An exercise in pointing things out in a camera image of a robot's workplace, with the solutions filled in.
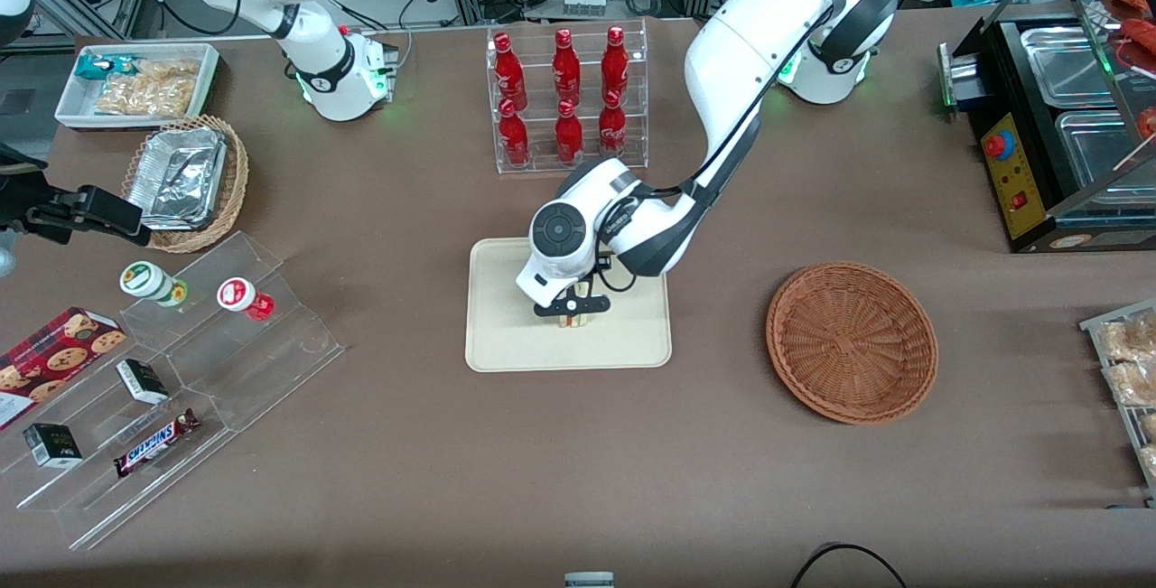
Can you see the beige plastic tray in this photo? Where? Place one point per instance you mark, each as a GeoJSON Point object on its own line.
{"type": "Point", "coordinates": [506, 335]}

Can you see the white rectangular bin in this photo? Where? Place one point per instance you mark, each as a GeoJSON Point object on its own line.
{"type": "Point", "coordinates": [77, 109]}

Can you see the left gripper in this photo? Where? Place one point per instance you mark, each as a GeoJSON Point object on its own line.
{"type": "Point", "coordinates": [603, 261]}

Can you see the snickers chocolate bar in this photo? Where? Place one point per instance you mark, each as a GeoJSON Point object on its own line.
{"type": "Point", "coordinates": [153, 443]}

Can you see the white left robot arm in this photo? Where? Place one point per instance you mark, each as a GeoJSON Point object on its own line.
{"type": "Point", "coordinates": [741, 64]}

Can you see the green lid yogurt bottle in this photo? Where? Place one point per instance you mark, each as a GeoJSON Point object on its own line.
{"type": "Point", "coordinates": [144, 281]}

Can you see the black food warmer appliance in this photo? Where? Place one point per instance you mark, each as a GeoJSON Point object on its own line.
{"type": "Point", "coordinates": [1020, 200]}

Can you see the wrapped bread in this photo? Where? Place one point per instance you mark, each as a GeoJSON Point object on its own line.
{"type": "Point", "coordinates": [1150, 460]}
{"type": "Point", "coordinates": [1133, 340]}
{"type": "Point", "coordinates": [1150, 426]}
{"type": "Point", "coordinates": [1133, 384]}

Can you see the small grey device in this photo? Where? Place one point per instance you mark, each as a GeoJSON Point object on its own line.
{"type": "Point", "coordinates": [589, 580]}

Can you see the small black box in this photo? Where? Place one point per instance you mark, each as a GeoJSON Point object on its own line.
{"type": "Point", "coordinates": [142, 382]}
{"type": "Point", "coordinates": [52, 445]}

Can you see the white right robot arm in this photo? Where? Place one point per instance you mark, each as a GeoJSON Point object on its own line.
{"type": "Point", "coordinates": [312, 55]}

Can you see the clear acrylic step display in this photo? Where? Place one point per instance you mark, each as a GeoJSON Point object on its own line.
{"type": "Point", "coordinates": [262, 362]}

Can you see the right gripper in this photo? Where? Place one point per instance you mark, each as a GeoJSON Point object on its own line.
{"type": "Point", "coordinates": [56, 208]}

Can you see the red lid yogurt bottle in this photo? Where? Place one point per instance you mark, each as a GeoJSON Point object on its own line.
{"type": "Point", "coordinates": [239, 295]}

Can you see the aluminium foil container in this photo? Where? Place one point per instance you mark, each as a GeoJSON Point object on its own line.
{"type": "Point", "coordinates": [176, 177]}

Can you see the clear bag of crackers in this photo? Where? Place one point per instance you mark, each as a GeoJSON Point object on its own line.
{"type": "Point", "coordinates": [149, 91]}

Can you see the red cola bottle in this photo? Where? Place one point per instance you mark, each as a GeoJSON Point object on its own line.
{"type": "Point", "coordinates": [515, 136]}
{"type": "Point", "coordinates": [566, 69]}
{"type": "Point", "coordinates": [615, 64]}
{"type": "Point", "coordinates": [611, 129]}
{"type": "Point", "coordinates": [569, 135]}
{"type": "Point", "coordinates": [509, 73]}

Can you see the round brown wicker basket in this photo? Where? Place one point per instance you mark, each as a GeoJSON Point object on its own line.
{"type": "Point", "coordinates": [849, 344]}

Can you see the red cookie box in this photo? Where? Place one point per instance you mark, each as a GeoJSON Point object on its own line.
{"type": "Point", "coordinates": [54, 358]}

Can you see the teal snack packet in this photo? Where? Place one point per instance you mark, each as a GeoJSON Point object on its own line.
{"type": "Point", "coordinates": [95, 66]}

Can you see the oval light wicker basket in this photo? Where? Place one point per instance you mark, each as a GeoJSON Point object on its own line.
{"type": "Point", "coordinates": [237, 172]}

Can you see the triangle sandwich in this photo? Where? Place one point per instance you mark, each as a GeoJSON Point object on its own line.
{"type": "Point", "coordinates": [573, 321]}

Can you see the clear acrylic bottle rack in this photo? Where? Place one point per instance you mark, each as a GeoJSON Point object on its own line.
{"type": "Point", "coordinates": [578, 159]}

